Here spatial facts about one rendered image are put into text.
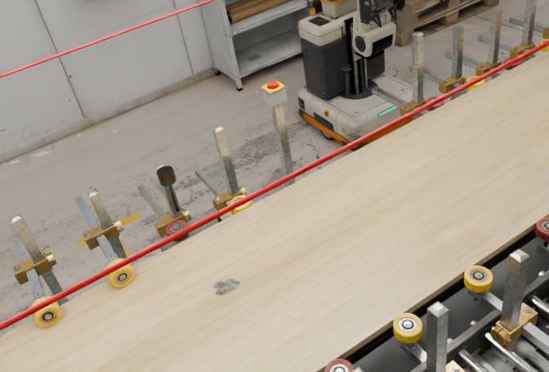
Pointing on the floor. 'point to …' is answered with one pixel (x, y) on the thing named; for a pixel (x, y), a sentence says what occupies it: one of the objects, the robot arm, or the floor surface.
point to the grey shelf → (228, 45)
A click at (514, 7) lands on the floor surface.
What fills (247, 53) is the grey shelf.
